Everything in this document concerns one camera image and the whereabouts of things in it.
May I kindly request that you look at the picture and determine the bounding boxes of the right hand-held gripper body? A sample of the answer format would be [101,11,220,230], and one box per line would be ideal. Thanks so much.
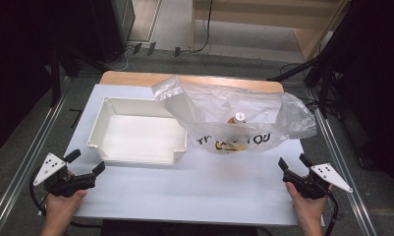
[282,162,354,201]

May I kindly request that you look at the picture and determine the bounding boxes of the metal floor rail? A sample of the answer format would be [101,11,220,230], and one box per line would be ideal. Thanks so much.
[0,93,69,236]
[306,88,379,236]

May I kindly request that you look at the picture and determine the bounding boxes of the white plastic bin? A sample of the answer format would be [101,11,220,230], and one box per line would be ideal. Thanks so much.
[85,95,189,166]

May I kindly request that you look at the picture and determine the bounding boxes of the person's right hand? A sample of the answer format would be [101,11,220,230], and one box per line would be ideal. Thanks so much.
[285,181,333,228]

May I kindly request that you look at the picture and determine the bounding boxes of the person's left hand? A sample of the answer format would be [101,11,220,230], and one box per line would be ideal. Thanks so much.
[44,170,88,228]

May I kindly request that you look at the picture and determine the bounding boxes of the black curtain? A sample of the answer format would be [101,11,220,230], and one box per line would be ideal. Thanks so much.
[313,0,394,195]
[0,0,99,157]

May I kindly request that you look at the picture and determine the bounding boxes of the yellow item in bag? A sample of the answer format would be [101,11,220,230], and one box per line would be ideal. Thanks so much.
[215,140,249,152]

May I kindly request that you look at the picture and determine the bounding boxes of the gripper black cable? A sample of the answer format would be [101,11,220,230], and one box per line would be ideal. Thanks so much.
[28,167,102,229]
[324,189,340,236]

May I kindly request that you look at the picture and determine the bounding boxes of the black floor cable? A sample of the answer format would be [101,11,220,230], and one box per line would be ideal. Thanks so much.
[179,0,214,54]

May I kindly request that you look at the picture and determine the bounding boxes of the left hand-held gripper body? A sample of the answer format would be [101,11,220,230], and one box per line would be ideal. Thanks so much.
[32,151,97,199]

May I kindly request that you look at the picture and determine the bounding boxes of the white board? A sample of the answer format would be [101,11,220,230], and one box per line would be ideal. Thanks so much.
[64,84,326,227]

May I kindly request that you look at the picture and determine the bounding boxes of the clear plastic bag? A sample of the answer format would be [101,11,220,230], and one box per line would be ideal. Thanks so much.
[151,74,317,155]

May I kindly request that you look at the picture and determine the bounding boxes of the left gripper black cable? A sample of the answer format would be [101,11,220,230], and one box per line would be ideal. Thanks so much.
[28,167,102,229]

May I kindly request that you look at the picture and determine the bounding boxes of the dark cabinet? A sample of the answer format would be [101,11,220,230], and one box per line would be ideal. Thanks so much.
[89,0,137,63]

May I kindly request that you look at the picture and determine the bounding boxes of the black stand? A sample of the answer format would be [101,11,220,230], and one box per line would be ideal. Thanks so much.
[266,53,338,120]
[46,43,107,108]

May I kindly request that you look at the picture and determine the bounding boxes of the wooden table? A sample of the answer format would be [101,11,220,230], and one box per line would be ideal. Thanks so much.
[99,70,285,94]

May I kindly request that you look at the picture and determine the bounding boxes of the light wooden furniture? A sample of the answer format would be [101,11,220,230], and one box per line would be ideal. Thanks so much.
[191,0,350,62]

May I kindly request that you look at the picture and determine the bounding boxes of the white floor cable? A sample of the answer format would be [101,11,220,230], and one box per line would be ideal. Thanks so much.
[110,45,138,72]

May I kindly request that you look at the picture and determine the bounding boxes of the orange juice bottle white cap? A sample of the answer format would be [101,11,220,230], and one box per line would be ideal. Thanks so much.
[227,111,248,126]

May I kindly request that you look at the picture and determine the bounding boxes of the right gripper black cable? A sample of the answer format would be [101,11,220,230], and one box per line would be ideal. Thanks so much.
[324,189,340,236]

